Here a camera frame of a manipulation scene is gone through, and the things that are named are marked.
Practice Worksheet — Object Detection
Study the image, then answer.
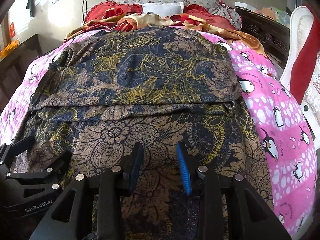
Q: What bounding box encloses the dark carved wooden nightstand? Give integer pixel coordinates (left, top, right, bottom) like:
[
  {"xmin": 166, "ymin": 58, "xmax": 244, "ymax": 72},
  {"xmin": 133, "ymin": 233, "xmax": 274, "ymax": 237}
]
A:
[{"xmin": 235, "ymin": 7, "xmax": 290, "ymax": 69}]

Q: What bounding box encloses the pink penguin fleece blanket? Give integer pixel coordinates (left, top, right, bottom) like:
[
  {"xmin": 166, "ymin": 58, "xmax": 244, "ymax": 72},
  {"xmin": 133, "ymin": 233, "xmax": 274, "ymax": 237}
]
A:
[{"xmin": 16, "ymin": 30, "xmax": 317, "ymax": 235}]

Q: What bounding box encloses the dark floral patterned garment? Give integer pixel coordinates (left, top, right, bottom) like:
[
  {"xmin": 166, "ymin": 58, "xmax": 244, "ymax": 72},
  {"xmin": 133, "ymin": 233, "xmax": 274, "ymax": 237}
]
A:
[{"xmin": 13, "ymin": 26, "xmax": 273, "ymax": 239}]

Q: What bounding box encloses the red cushion right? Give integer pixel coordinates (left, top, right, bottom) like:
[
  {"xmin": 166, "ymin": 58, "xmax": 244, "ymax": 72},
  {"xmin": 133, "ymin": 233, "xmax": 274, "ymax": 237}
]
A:
[{"xmin": 183, "ymin": 4, "xmax": 235, "ymax": 30}]

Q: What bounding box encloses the white upholstered chair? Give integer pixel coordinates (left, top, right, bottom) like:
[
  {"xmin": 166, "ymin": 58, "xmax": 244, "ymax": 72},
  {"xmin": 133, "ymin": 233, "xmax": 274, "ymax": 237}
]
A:
[{"xmin": 280, "ymin": 5, "xmax": 319, "ymax": 150}]

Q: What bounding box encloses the red cloth on chair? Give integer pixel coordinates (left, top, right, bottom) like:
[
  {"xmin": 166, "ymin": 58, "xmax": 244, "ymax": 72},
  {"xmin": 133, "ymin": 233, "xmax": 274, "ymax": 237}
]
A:
[{"xmin": 290, "ymin": 15, "xmax": 319, "ymax": 104}]

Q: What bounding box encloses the orange basket on desk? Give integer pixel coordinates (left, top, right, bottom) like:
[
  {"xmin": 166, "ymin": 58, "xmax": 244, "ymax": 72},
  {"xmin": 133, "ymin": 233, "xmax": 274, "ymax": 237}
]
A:
[{"xmin": 0, "ymin": 39, "xmax": 20, "ymax": 60}]

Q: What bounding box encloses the red heart cushion left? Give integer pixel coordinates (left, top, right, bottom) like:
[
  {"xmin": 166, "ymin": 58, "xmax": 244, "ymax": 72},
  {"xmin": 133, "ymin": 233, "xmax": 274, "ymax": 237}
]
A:
[{"xmin": 84, "ymin": 1, "xmax": 143, "ymax": 23}]

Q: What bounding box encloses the dark wooden desk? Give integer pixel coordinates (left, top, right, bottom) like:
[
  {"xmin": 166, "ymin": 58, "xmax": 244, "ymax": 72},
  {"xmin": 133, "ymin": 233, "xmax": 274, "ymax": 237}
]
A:
[{"xmin": 1, "ymin": 34, "xmax": 43, "ymax": 111}]

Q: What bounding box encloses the red gold satin quilt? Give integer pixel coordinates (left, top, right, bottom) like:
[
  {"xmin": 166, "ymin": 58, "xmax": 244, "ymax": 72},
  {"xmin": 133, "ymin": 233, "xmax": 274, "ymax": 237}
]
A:
[{"xmin": 64, "ymin": 13, "xmax": 266, "ymax": 56}]

